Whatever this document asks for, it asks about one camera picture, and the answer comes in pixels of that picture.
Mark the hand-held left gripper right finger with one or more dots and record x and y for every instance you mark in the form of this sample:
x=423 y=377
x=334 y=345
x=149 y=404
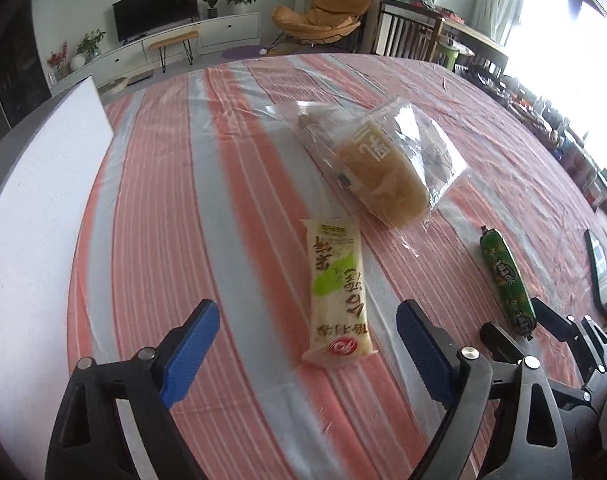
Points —
x=426 y=355

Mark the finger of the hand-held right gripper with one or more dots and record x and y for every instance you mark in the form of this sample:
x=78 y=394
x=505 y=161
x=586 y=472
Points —
x=558 y=322
x=503 y=345

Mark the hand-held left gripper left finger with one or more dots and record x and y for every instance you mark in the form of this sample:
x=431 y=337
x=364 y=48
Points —
x=191 y=355

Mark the green sausage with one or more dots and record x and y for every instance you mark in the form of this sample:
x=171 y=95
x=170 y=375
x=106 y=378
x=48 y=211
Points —
x=503 y=275

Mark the white and green snack packet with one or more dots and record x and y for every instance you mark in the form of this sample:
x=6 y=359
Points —
x=336 y=290

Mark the black flat device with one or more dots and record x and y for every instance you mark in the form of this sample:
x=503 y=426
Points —
x=599 y=270

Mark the red striped tablecloth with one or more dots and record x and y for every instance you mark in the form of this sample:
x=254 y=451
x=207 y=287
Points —
x=158 y=210

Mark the clear bag of bread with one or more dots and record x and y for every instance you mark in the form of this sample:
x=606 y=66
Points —
x=383 y=175

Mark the white board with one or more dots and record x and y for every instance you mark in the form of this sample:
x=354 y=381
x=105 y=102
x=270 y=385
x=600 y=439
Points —
x=33 y=235

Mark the row of small windowsill items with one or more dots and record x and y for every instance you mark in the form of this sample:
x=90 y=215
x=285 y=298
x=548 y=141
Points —
x=548 y=120

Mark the bright window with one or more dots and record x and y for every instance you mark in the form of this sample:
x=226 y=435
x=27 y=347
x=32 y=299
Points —
x=568 y=40

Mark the green plastic stool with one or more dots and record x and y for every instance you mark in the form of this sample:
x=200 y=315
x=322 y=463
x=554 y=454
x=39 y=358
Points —
x=447 y=55

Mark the purple floor mat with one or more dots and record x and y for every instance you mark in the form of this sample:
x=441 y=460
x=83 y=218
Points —
x=241 y=52

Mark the wooden stool with metal legs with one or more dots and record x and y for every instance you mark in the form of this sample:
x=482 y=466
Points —
x=173 y=40

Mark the red flower arrangement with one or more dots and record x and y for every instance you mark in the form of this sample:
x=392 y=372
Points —
x=57 y=57

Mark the leafy plant in white vase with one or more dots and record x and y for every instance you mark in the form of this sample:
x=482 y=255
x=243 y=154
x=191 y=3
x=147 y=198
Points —
x=88 y=45

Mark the white television cabinet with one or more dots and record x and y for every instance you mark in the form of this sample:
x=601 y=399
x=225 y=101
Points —
x=233 y=27

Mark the dark glass cabinet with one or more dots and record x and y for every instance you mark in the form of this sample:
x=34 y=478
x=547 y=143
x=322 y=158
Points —
x=18 y=70

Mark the small plant in dark pot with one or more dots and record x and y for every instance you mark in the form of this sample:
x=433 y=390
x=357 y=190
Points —
x=212 y=7

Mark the black television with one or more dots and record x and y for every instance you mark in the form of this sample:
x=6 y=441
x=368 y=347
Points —
x=156 y=7

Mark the orange lounge chair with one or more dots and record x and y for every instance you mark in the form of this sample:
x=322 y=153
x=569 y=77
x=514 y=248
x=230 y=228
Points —
x=318 y=15

